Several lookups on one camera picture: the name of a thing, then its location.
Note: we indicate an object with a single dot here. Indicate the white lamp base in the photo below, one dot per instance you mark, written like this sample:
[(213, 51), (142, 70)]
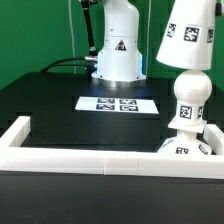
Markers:
[(185, 142)]

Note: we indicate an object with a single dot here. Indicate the white frame wall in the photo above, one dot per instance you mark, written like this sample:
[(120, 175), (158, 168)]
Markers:
[(15, 157)]

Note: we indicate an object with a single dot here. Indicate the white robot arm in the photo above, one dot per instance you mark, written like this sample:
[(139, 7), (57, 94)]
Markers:
[(119, 62)]

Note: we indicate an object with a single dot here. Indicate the marker tag sheet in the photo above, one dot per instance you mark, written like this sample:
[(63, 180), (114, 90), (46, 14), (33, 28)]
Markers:
[(122, 105)]

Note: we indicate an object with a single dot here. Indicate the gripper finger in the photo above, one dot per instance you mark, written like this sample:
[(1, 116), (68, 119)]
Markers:
[(220, 8)]

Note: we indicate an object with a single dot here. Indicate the white lamp shade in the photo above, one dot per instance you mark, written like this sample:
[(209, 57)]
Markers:
[(189, 36)]

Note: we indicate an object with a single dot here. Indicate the white lamp bulb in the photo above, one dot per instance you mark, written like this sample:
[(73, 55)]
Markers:
[(192, 89)]

